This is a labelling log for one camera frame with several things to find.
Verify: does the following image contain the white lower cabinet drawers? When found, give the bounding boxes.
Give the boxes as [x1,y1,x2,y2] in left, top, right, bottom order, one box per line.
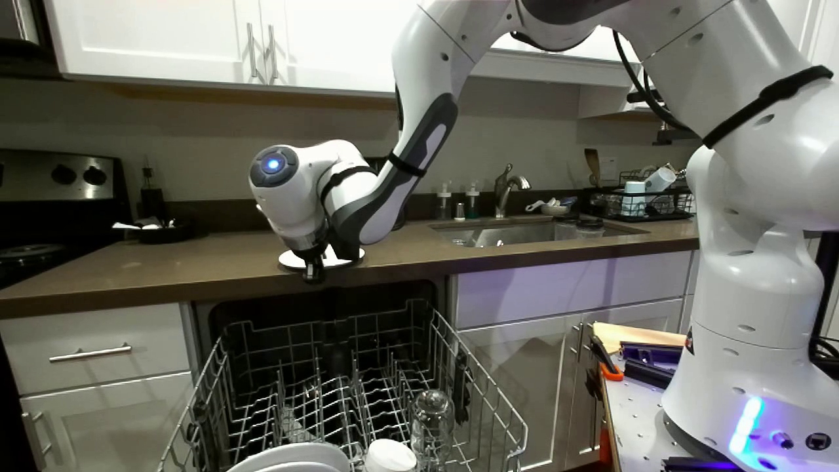
[0,305,191,472]

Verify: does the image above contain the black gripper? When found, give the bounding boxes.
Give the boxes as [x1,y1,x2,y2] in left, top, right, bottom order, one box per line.
[292,242,329,284]

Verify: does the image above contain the clear glass in rack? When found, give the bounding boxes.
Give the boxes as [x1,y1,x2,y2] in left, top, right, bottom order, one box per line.
[411,389,452,456]

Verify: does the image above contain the chrome sink faucet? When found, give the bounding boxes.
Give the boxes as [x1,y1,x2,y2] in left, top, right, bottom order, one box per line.
[492,167,529,218]

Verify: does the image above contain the black orange clamp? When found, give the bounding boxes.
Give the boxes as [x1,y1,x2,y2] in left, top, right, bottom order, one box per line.
[589,336,625,382]

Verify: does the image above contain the white round plate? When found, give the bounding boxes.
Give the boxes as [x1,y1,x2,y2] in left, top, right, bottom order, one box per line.
[279,246,364,271]

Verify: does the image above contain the white cup in rack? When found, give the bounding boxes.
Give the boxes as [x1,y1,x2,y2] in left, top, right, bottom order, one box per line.
[364,439,416,472]

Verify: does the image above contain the white upper cabinets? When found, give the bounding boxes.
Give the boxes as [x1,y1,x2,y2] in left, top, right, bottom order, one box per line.
[42,0,839,100]

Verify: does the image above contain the steel kitchen sink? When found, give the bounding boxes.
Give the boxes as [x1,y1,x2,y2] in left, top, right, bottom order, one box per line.
[436,221,641,250]

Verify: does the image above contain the wire dishwasher rack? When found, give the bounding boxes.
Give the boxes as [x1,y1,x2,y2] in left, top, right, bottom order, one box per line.
[156,301,527,472]

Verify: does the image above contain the black dish drying rack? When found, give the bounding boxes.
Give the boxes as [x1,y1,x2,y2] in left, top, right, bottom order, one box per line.
[583,166,696,224]

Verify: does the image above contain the black bottle on counter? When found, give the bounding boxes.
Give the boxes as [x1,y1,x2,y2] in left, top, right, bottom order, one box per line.
[137,166,167,221]

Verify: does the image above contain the black stove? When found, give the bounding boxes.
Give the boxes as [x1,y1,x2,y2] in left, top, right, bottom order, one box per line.
[0,149,132,288]

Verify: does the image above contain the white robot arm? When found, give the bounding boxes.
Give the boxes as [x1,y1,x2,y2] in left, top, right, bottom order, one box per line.
[250,0,839,472]

